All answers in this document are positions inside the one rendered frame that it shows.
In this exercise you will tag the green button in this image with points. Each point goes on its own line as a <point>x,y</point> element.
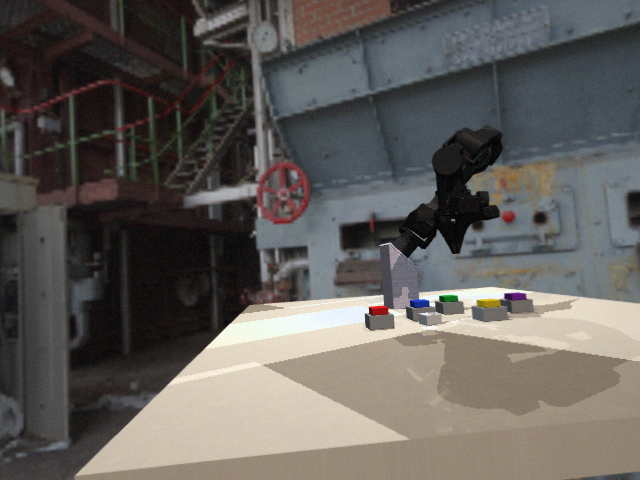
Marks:
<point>449,304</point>

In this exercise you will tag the yellow button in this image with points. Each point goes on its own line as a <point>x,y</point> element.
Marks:
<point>489,310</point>

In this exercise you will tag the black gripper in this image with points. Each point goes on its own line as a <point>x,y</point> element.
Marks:
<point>452,231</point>

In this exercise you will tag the red button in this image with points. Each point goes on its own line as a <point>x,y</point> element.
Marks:
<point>379,318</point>

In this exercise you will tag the purple button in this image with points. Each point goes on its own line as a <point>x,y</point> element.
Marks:
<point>517,302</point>

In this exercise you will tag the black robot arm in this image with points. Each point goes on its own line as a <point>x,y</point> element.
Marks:
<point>464,154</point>

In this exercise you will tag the blue button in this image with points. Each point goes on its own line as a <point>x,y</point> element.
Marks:
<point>416,307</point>

